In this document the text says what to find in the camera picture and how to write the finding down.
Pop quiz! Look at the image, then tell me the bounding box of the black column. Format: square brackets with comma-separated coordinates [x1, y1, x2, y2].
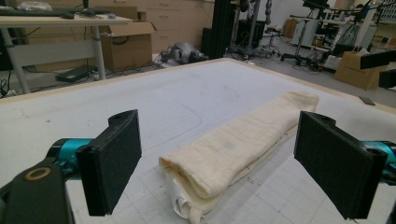
[201, 0, 237, 60]

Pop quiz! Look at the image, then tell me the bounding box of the cream towel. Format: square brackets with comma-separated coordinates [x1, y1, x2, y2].
[158, 91, 320, 224]

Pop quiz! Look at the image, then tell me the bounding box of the flat black device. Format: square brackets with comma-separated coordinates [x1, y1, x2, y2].
[54, 64, 95, 84]

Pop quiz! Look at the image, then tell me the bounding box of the clear plastic bag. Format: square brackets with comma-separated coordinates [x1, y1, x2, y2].
[17, 0, 53, 12]

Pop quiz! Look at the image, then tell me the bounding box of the wooden desk with white legs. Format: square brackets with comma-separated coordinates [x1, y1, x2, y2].
[0, 13, 134, 95]

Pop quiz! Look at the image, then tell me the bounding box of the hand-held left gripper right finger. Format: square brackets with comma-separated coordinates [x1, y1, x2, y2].
[293, 110, 389, 220]

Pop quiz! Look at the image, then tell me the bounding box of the white work table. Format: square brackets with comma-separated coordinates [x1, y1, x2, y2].
[290, 13, 370, 58]

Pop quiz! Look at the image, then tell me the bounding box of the cardboard box with white paper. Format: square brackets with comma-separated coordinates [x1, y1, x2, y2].
[333, 49, 387, 91]

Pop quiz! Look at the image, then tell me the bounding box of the metal stand with base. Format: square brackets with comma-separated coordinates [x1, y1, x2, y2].
[229, 0, 276, 59]

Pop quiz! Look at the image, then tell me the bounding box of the grey bag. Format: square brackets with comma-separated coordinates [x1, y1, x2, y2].
[161, 41, 209, 65]

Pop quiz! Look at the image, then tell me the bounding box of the black keyboard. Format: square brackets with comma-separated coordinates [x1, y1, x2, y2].
[0, 7, 68, 18]

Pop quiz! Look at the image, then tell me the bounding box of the small distant cardboard box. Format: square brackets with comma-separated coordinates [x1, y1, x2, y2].
[282, 18, 299, 39]

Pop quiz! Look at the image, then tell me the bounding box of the large open cardboard box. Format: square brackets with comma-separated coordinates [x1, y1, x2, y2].
[100, 21, 157, 73]

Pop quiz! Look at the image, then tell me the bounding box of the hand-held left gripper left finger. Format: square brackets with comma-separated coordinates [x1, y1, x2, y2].
[76, 109, 143, 217]

